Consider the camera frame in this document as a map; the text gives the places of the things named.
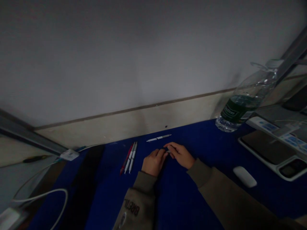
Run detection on person's right hand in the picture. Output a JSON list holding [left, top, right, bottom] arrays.
[[163, 142, 196, 170]]

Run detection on person's left hand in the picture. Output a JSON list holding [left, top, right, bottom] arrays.
[[141, 148, 169, 178]]

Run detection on white pen with grey clip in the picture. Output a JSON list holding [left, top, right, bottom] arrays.
[[146, 134, 172, 142]]

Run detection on white pen with dark tip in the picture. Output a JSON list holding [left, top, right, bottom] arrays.
[[129, 141, 138, 174], [124, 142, 137, 175]]

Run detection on red pen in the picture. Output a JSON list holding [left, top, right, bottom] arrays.
[[120, 142, 135, 175]]

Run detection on blue table cover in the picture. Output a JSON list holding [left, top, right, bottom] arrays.
[[28, 117, 307, 230]]

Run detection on black flat rectangular object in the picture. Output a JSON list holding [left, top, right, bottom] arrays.
[[59, 144, 106, 228]]

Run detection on white computer mouse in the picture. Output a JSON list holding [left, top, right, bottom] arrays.
[[233, 165, 258, 188]]

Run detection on clear plastic water bottle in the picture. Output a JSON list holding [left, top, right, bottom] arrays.
[[215, 59, 281, 133]]

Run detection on white digital scale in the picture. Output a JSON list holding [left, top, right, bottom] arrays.
[[238, 130, 307, 181]]

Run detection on white power strip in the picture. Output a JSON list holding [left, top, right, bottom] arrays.
[[246, 116, 307, 154]]

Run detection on white charger brick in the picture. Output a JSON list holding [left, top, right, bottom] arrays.
[[0, 207, 22, 230]]

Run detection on white wall adapter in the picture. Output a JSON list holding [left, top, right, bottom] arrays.
[[58, 149, 80, 161]]

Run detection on thick white cable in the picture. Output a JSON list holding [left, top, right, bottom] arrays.
[[12, 188, 69, 230]]

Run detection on dark handled screwdriver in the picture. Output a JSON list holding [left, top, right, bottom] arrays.
[[22, 155, 52, 164]]

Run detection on thin white cable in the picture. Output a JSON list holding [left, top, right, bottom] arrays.
[[12, 157, 62, 202]]

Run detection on grey metal frame bar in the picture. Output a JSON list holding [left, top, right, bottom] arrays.
[[0, 108, 69, 157], [264, 23, 307, 85]]

